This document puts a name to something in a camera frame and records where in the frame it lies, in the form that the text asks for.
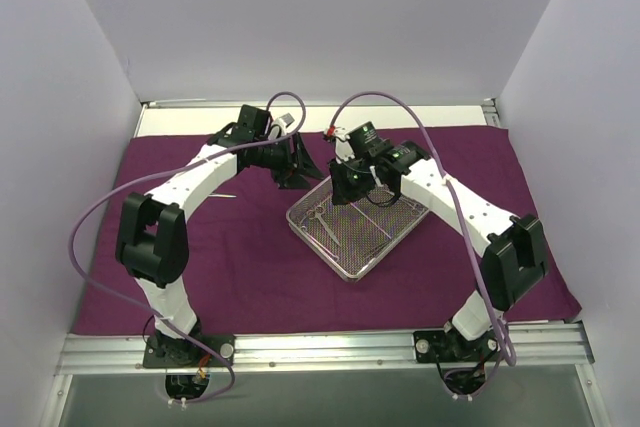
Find silver surgical scissors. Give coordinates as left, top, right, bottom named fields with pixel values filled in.
left=307, top=205, right=341, bottom=247

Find metal mesh instrument tray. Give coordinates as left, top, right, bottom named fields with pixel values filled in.
left=286, top=177, right=429, bottom=282

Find purple cloth wrap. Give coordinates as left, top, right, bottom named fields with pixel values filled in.
left=71, top=126, right=581, bottom=336

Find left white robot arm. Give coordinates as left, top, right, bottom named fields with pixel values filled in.
left=115, top=133, right=323, bottom=366

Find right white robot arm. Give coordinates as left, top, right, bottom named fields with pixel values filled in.
left=329, top=139, right=549, bottom=360

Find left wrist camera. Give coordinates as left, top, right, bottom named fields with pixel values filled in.
left=235, top=104, right=272, bottom=142

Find aluminium right side rail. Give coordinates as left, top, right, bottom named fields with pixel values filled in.
left=481, top=99, right=502, bottom=128

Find aluminium rail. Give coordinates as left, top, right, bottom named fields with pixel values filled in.
left=481, top=99, right=502, bottom=128
left=56, top=323, right=595, bottom=375

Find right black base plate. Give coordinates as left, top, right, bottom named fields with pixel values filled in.
left=412, top=329, right=500, bottom=364

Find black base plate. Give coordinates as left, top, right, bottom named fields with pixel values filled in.
left=142, top=334, right=236, bottom=369
left=412, top=329, right=500, bottom=364

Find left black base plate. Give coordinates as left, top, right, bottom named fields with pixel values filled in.
left=142, top=334, right=236, bottom=369

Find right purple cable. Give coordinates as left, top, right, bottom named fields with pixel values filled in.
left=329, top=91, right=519, bottom=393

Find purple cable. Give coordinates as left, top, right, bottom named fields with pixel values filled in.
left=329, top=91, right=519, bottom=393
left=67, top=91, right=307, bottom=401

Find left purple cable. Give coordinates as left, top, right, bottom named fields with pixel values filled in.
left=67, top=91, right=307, bottom=401

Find aluminium front rail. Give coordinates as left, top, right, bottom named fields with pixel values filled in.
left=56, top=323, right=595, bottom=375

